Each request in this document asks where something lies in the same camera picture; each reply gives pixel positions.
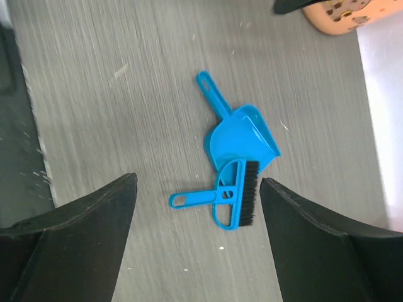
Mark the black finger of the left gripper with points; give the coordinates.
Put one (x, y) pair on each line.
(288, 6)

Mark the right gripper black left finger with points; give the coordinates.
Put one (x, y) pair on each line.
(72, 253)

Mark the blue hand brush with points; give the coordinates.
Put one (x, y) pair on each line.
(241, 196)

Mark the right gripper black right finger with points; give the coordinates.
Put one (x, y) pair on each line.
(321, 255)

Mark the blue plastic dustpan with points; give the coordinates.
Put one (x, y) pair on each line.
(240, 133)

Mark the peach plastic waste bin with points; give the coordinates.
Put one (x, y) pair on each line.
(344, 16)

